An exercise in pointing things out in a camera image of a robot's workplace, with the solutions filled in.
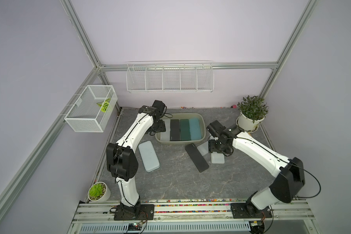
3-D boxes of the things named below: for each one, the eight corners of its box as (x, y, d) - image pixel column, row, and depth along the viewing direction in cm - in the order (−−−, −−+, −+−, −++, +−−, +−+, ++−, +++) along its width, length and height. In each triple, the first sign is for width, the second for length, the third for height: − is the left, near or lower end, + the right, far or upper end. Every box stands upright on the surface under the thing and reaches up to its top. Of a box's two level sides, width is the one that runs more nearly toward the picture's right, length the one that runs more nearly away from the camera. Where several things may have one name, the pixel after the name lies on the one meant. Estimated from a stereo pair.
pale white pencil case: (147, 173, 88) (146, 172, 87) (138, 146, 101) (137, 144, 99) (161, 167, 91) (160, 166, 89) (151, 141, 103) (150, 139, 101)
